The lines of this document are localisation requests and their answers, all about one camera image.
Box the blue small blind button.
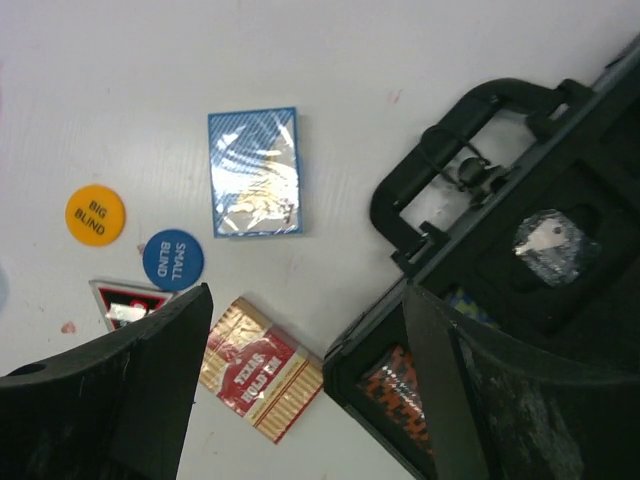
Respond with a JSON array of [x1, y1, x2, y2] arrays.
[[142, 229, 204, 292]]

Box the red Texas Hold'em card deck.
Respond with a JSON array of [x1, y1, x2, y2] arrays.
[[199, 297, 323, 444]]

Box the wrapped case keys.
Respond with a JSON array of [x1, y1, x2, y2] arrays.
[[513, 209, 601, 288]]

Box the yellow big blind button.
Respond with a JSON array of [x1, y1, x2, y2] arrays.
[[65, 184, 126, 247]]

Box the blue playing card deck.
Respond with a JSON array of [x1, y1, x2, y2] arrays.
[[207, 107, 303, 238]]

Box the black poker set case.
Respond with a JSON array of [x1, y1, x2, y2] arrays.
[[323, 43, 639, 479]]

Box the triangular all in button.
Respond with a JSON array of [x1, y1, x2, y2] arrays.
[[89, 278, 177, 332]]

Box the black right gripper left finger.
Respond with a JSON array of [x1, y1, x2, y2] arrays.
[[1, 283, 213, 479]]

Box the green blue chip roll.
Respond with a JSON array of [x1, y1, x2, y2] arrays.
[[445, 286, 499, 328]]

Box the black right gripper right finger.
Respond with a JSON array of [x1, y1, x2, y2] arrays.
[[403, 284, 639, 479]]

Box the orange black chip roll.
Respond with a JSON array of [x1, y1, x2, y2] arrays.
[[357, 345, 432, 454]]

